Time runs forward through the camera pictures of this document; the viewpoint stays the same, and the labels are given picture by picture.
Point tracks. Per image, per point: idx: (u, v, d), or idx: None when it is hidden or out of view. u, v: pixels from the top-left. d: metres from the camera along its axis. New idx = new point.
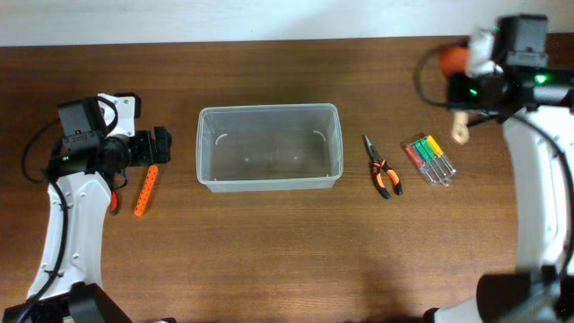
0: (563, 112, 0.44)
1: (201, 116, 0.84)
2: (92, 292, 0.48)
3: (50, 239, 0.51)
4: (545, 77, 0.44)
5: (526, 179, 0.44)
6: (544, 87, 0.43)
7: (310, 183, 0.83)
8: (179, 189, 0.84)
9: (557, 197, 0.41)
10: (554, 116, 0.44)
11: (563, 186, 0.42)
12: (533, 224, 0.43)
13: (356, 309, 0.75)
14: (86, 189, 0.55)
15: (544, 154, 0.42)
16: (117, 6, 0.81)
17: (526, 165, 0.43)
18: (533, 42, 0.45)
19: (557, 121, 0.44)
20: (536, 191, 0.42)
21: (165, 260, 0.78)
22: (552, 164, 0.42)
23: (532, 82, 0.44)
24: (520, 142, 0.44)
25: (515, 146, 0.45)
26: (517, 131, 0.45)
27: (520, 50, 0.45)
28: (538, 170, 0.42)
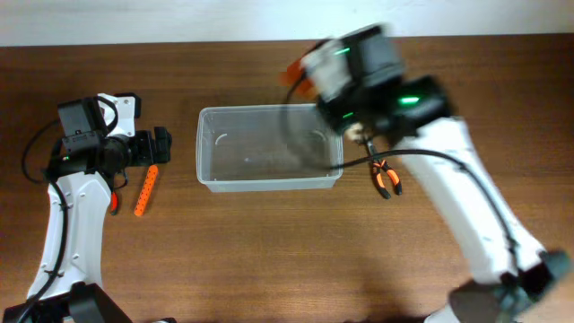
0: (443, 120, 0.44)
1: (201, 116, 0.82)
2: (93, 292, 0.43)
3: (50, 240, 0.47)
4: (416, 98, 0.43)
5: (446, 204, 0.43)
6: (417, 106, 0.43)
7: (310, 184, 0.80)
8: (176, 189, 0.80)
9: (473, 209, 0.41)
10: (437, 127, 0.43)
11: (477, 196, 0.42)
12: (469, 241, 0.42)
13: (359, 307, 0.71)
14: (86, 188, 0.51)
15: (452, 171, 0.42)
16: (117, 6, 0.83)
17: (441, 191, 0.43)
18: (367, 60, 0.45)
19: (447, 138, 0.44)
20: (459, 214, 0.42)
21: (160, 262, 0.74)
22: (461, 181, 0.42)
23: (400, 104, 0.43)
24: (421, 168, 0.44)
25: (421, 173, 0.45)
26: (419, 160, 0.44)
27: (375, 68, 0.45)
28: (453, 195, 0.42)
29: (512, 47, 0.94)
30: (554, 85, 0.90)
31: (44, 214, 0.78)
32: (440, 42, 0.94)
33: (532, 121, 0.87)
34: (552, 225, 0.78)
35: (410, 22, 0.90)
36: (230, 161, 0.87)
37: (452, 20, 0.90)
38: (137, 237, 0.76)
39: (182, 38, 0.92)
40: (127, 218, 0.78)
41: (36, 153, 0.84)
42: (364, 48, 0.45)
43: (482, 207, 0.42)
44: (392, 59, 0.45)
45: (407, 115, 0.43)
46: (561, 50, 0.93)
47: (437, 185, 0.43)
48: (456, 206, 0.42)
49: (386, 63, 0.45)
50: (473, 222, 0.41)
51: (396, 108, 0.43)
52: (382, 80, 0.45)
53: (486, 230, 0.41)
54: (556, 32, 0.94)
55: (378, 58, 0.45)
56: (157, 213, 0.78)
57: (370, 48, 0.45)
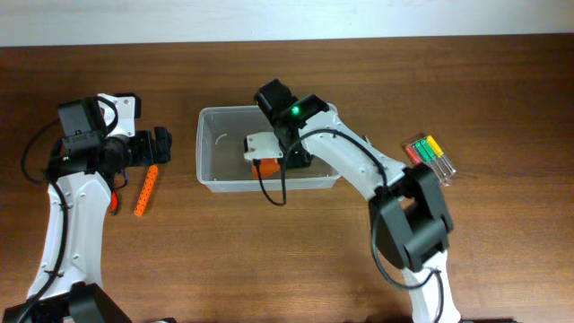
0: (322, 113, 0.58)
1: (201, 116, 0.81)
2: (93, 293, 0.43)
3: (49, 240, 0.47)
4: (300, 107, 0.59)
5: (338, 165, 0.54)
6: (304, 113, 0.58)
7: (310, 184, 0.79)
8: (176, 189, 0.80)
9: (352, 154, 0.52)
10: (317, 118, 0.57)
11: (350, 147, 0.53)
12: (355, 181, 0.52)
13: (359, 308, 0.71)
14: (86, 188, 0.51)
15: (331, 139, 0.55)
16: (118, 6, 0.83)
17: (332, 157, 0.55)
18: (268, 101, 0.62)
19: (325, 117, 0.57)
20: (343, 166, 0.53)
21: (160, 263, 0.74)
22: (338, 142, 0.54)
23: (291, 115, 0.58)
24: (317, 144, 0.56)
25: (322, 151, 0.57)
26: (317, 141, 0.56)
27: (275, 103, 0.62)
28: (337, 152, 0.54)
29: (512, 47, 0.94)
30: (554, 84, 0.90)
31: (44, 215, 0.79)
32: (439, 42, 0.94)
33: (533, 121, 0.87)
34: (552, 225, 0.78)
35: (408, 22, 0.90)
36: (230, 161, 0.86)
37: (450, 20, 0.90)
38: (138, 237, 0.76)
39: (182, 38, 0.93)
40: (127, 218, 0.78)
41: (36, 154, 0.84)
42: (269, 91, 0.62)
43: (351, 153, 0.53)
44: (288, 94, 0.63)
45: (295, 119, 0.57)
46: (560, 50, 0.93)
47: (326, 152, 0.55)
48: (341, 161, 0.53)
49: (280, 97, 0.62)
50: (353, 164, 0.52)
51: (291, 118, 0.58)
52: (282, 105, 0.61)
53: (361, 163, 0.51)
54: (554, 32, 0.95)
55: (279, 95, 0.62)
56: (157, 213, 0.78)
57: (266, 92, 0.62)
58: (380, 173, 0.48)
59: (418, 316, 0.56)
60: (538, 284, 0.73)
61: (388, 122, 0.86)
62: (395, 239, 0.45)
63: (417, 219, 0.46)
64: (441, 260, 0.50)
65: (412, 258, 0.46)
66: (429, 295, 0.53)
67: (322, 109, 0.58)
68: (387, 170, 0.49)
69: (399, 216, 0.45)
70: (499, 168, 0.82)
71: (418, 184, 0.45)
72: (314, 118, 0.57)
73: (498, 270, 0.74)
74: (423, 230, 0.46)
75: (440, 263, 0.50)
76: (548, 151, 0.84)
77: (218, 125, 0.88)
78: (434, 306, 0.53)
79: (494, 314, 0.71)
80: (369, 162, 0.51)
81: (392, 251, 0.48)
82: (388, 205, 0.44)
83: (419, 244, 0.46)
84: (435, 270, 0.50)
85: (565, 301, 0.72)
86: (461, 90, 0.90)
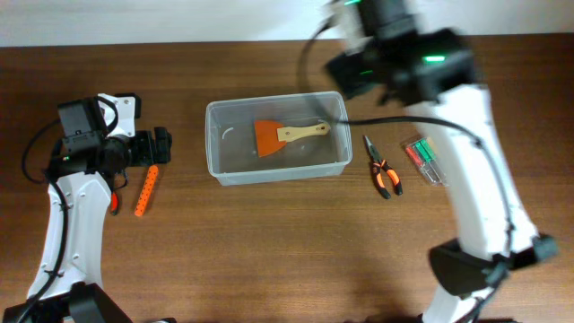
0: (462, 85, 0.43)
1: (208, 109, 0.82)
2: (93, 292, 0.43)
3: (49, 239, 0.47)
4: (441, 58, 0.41)
5: (453, 174, 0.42)
6: (439, 65, 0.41)
7: (317, 172, 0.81)
8: (177, 189, 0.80)
9: (484, 183, 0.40)
10: (456, 92, 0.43)
11: (487, 177, 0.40)
12: (468, 214, 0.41)
13: (359, 308, 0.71)
14: (86, 188, 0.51)
15: (466, 147, 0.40)
16: (117, 7, 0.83)
17: (450, 160, 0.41)
18: (383, 21, 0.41)
19: (465, 104, 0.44)
20: (461, 181, 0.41)
21: (160, 263, 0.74)
22: (476, 159, 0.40)
23: (423, 65, 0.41)
24: (438, 136, 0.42)
25: (438, 143, 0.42)
26: (439, 131, 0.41)
27: (388, 21, 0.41)
28: (465, 168, 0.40)
29: (512, 48, 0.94)
30: (554, 84, 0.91)
31: (44, 215, 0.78)
32: None
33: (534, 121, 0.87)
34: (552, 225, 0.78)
35: None
36: (236, 153, 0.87)
37: None
38: (138, 237, 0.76)
39: (183, 39, 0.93)
40: (127, 218, 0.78)
41: (38, 153, 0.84)
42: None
43: (487, 185, 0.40)
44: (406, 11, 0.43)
45: (422, 71, 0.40)
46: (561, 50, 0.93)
47: (447, 152, 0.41)
48: (464, 182, 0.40)
49: (397, 13, 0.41)
50: (480, 199, 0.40)
51: (418, 62, 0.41)
52: (402, 34, 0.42)
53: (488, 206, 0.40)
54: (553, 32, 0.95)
55: (397, 13, 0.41)
56: (157, 213, 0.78)
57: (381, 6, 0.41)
58: (509, 239, 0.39)
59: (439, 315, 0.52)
60: (538, 284, 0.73)
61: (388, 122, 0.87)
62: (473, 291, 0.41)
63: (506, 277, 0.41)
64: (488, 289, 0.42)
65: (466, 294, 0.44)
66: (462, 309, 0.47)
67: (466, 80, 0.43)
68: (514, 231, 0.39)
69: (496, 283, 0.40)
70: None
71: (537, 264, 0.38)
72: (455, 91, 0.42)
73: None
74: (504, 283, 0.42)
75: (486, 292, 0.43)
76: (548, 151, 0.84)
77: (223, 119, 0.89)
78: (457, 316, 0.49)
79: (493, 314, 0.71)
80: (502, 214, 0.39)
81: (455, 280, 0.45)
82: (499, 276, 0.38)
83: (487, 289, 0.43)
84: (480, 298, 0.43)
85: (565, 301, 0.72)
86: None
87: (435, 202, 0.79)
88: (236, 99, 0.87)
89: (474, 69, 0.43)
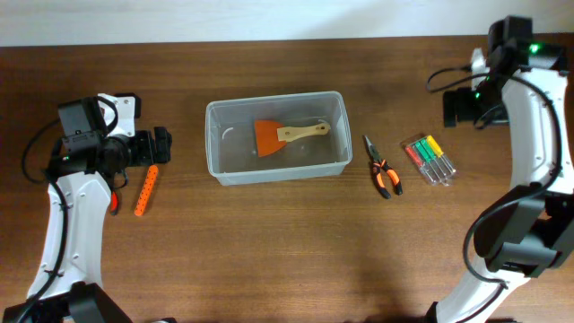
0: (552, 75, 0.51)
1: (208, 109, 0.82)
2: (93, 292, 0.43)
3: (49, 240, 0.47)
4: (536, 48, 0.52)
5: (518, 126, 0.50)
6: (535, 56, 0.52)
7: (317, 172, 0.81)
8: (177, 189, 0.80)
9: (545, 135, 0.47)
10: (542, 77, 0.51)
11: (549, 127, 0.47)
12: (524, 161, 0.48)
13: (360, 308, 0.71)
14: (86, 188, 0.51)
15: (538, 105, 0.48)
16: (117, 6, 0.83)
17: (520, 117, 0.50)
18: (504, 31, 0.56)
19: (553, 83, 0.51)
20: (525, 130, 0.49)
21: (160, 263, 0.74)
22: (542, 117, 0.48)
23: (526, 48, 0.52)
24: (516, 95, 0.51)
25: (512, 102, 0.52)
26: (517, 95, 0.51)
27: (525, 35, 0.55)
28: (530, 121, 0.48)
29: None
30: None
31: (44, 215, 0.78)
32: (440, 42, 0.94)
33: None
34: None
35: (409, 22, 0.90)
36: (236, 153, 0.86)
37: (449, 21, 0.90)
38: (138, 237, 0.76)
39: (183, 38, 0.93)
40: (127, 218, 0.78)
41: (38, 153, 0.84)
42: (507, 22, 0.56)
43: (546, 135, 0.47)
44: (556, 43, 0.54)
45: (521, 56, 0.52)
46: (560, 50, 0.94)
47: (518, 113, 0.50)
48: (527, 128, 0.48)
49: (520, 32, 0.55)
50: (538, 142, 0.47)
51: (522, 51, 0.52)
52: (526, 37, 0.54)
53: (544, 153, 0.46)
54: (553, 32, 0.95)
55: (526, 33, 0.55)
56: (157, 213, 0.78)
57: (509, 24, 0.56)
58: (553, 173, 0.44)
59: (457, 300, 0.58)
60: (537, 284, 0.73)
61: (388, 122, 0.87)
62: (502, 233, 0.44)
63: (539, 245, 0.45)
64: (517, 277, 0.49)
65: (494, 260, 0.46)
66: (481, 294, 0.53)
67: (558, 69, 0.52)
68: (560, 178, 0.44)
69: (526, 219, 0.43)
70: (499, 168, 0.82)
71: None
72: (541, 74, 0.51)
73: None
74: (533, 248, 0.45)
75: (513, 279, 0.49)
76: None
77: (223, 119, 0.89)
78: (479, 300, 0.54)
79: (493, 314, 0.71)
80: (551, 158, 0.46)
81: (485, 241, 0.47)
82: (530, 202, 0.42)
83: (517, 257, 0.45)
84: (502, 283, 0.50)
85: (565, 301, 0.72)
86: None
87: (435, 202, 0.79)
88: (235, 99, 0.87)
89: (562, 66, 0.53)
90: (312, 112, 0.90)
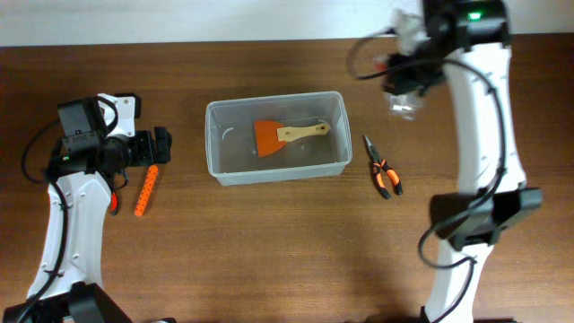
0: (494, 44, 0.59)
1: (208, 109, 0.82)
2: (92, 292, 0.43)
3: (49, 240, 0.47)
4: (477, 15, 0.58)
5: (465, 117, 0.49)
6: (477, 23, 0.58)
7: (317, 172, 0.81)
8: (177, 189, 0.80)
9: (489, 132, 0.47)
10: (490, 48, 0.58)
11: (493, 125, 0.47)
12: (470, 160, 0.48)
13: (360, 308, 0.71)
14: (86, 188, 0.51)
15: (482, 94, 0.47)
16: (117, 7, 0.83)
17: (465, 106, 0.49)
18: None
19: (492, 58, 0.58)
20: (470, 122, 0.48)
21: (160, 263, 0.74)
22: (486, 101, 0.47)
23: (465, 14, 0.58)
24: (460, 83, 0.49)
25: (457, 89, 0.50)
26: (465, 84, 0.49)
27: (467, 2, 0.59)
28: (474, 117, 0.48)
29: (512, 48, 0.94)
30: (553, 84, 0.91)
31: (44, 215, 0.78)
32: None
33: (534, 122, 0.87)
34: (552, 224, 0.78)
35: None
36: (236, 153, 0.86)
37: None
38: (137, 237, 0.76)
39: (182, 38, 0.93)
40: (127, 218, 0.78)
41: (38, 153, 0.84)
42: None
43: (492, 127, 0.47)
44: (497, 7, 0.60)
45: (465, 27, 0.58)
46: (560, 50, 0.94)
47: (465, 100, 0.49)
48: (473, 121, 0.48)
49: (456, 0, 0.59)
50: (482, 142, 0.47)
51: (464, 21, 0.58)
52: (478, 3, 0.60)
53: (491, 150, 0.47)
54: (552, 33, 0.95)
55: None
56: (156, 213, 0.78)
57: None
58: (498, 175, 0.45)
59: (440, 292, 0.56)
60: (537, 284, 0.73)
61: (387, 122, 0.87)
62: (456, 238, 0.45)
63: (492, 225, 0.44)
64: (482, 250, 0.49)
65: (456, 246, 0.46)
66: (455, 283, 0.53)
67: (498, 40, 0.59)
68: (506, 174, 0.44)
69: (478, 223, 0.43)
70: None
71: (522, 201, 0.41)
72: (485, 47, 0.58)
73: (497, 270, 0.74)
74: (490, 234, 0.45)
75: (479, 253, 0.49)
76: (549, 152, 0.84)
77: (223, 119, 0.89)
78: (457, 285, 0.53)
79: (493, 314, 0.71)
80: (493, 155, 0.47)
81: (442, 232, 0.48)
82: (476, 216, 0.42)
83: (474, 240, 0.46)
84: (473, 259, 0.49)
85: (565, 301, 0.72)
86: None
87: None
88: (235, 99, 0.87)
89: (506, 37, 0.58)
90: (311, 112, 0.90)
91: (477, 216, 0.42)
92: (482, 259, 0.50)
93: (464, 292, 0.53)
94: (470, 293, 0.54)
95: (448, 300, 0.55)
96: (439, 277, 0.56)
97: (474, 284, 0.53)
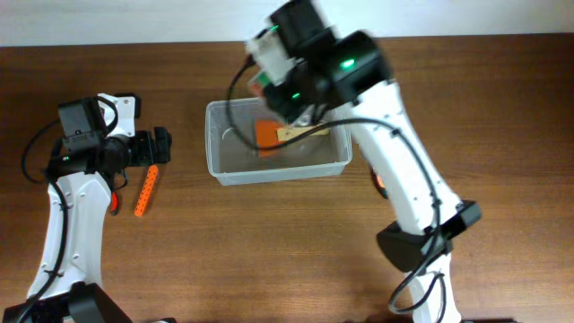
0: (368, 91, 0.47)
1: (208, 109, 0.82)
2: (93, 292, 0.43)
3: (49, 240, 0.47)
4: (352, 62, 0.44)
5: (384, 167, 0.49)
6: (353, 69, 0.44)
7: (317, 172, 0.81)
8: (177, 189, 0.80)
9: (412, 171, 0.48)
10: (379, 96, 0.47)
11: (411, 162, 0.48)
12: (403, 203, 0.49)
13: (360, 308, 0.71)
14: (86, 188, 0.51)
15: (388, 138, 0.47)
16: (117, 7, 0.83)
17: (378, 155, 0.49)
18: (299, 35, 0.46)
19: (381, 100, 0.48)
20: (393, 173, 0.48)
21: (160, 263, 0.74)
22: (397, 143, 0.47)
23: (339, 67, 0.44)
24: (364, 135, 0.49)
25: (365, 141, 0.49)
26: (371, 135, 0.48)
27: (307, 38, 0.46)
28: (390, 162, 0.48)
29: (511, 48, 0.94)
30: (553, 84, 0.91)
31: (44, 215, 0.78)
32: (440, 42, 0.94)
33: (534, 122, 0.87)
34: (552, 225, 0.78)
35: (408, 22, 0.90)
36: (236, 153, 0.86)
37: (449, 21, 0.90)
38: (137, 238, 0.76)
39: (182, 38, 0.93)
40: (127, 218, 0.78)
41: (37, 153, 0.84)
42: (297, 34, 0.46)
43: (410, 168, 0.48)
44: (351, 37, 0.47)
45: (335, 82, 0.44)
46: (560, 50, 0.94)
47: (377, 151, 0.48)
48: (394, 170, 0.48)
49: (326, 41, 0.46)
50: (410, 185, 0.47)
51: (335, 71, 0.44)
52: (316, 43, 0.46)
53: (418, 187, 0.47)
54: (553, 33, 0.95)
55: (312, 30, 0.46)
56: (157, 213, 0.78)
57: (295, 21, 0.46)
58: (436, 207, 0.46)
59: (423, 309, 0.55)
60: (537, 284, 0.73)
61: None
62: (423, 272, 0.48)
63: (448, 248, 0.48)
64: (444, 263, 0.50)
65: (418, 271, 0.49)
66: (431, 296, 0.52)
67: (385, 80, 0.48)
68: (442, 205, 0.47)
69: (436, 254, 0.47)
70: (497, 170, 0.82)
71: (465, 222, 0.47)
72: (372, 92, 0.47)
73: (497, 271, 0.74)
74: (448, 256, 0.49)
75: (443, 266, 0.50)
76: (549, 152, 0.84)
77: (223, 119, 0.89)
78: (434, 299, 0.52)
79: (493, 314, 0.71)
80: (425, 191, 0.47)
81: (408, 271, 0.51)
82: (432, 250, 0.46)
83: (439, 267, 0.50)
84: (439, 274, 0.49)
85: (564, 301, 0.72)
86: (460, 90, 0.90)
87: None
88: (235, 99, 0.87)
89: (387, 67, 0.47)
90: None
91: (432, 249, 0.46)
92: (446, 269, 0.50)
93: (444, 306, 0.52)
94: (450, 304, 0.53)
95: (432, 315, 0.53)
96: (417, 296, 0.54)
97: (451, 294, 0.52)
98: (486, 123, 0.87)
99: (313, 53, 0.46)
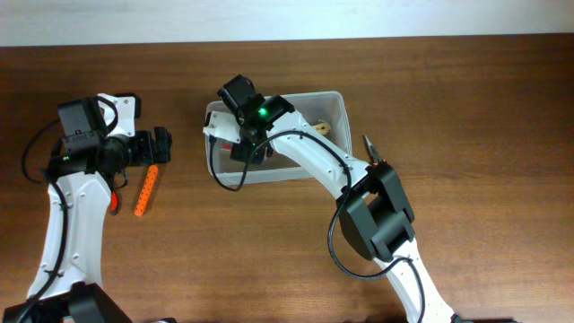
0: (287, 115, 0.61)
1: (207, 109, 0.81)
2: (93, 292, 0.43)
3: (49, 240, 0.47)
4: (265, 110, 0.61)
5: (307, 164, 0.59)
6: (269, 115, 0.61)
7: None
8: (177, 189, 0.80)
9: (321, 155, 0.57)
10: (286, 120, 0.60)
11: (321, 149, 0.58)
12: (326, 182, 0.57)
13: (360, 308, 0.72)
14: (86, 188, 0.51)
15: (298, 140, 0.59)
16: (117, 6, 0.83)
17: (298, 156, 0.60)
18: (236, 100, 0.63)
19: (290, 118, 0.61)
20: (313, 166, 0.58)
21: (160, 263, 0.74)
22: (305, 142, 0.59)
23: (258, 116, 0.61)
24: (284, 148, 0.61)
25: (288, 152, 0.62)
26: (286, 143, 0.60)
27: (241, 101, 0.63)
28: (305, 155, 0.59)
29: (510, 48, 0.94)
30: (552, 85, 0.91)
31: (44, 216, 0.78)
32: (439, 42, 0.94)
33: (534, 123, 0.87)
34: (552, 225, 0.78)
35: (408, 22, 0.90)
36: None
37: (448, 21, 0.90)
38: (137, 237, 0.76)
39: (182, 38, 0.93)
40: (127, 218, 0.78)
41: (37, 153, 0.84)
42: (230, 99, 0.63)
43: (319, 153, 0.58)
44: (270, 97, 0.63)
45: (263, 121, 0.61)
46: (559, 50, 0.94)
47: (294, 152, 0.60)
48: (309, 161, 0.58)
49: (247, 96, 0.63)
50: (322, 164, 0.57)
51: (257, 119, 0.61)
52: (248, 103, 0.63)
53: (328, 164, 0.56)
54: (552, 33, 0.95)
55: (246, 94, 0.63)
56: (157, 213, 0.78)
57: (232, 91, 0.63)
58: (346, 173, 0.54)
59: (407, 302, 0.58)
60: (537, 284, 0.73)
61: (387, 121, 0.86)
62: (367, 237, 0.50)
63: (387, 212, 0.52)
64: (412, 248, 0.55)
65: (378, 250, 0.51)
66: (408, 285, 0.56)
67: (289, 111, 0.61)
68: (352, 170, 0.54)
69: (364, 211, 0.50)
70: (496, 170, 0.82)
71: (379, 180, 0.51)
72: (281, 120, 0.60)
73: (497, 271, 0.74)
74: (389, 222, 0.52)
75: (412, 252, 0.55)
76: (548, 152, 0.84)
77: None
78: (413, 287, 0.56)
79: (493, 314, 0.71)
80: (335, 163, 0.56)
81: (361, 247, 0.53)
82: (352, 204, 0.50)
83: (387, 236, 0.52)
84: (407, 258, 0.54)
85: (564, 301, 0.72)
86: (459, 90, 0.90)
87: (435, 202, 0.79)
88: None
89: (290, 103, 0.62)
90: (311, 111, 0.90)
91: (351, 205, 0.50)
92: (414, 254, 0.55)
93: (423, 292, 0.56)
94: (430, 292, 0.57)
95: (416, 305, 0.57)
96: (397, 290, 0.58)
97: (429, 282, 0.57)
98: (485, 124, 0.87)
99: (246, 110, 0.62)
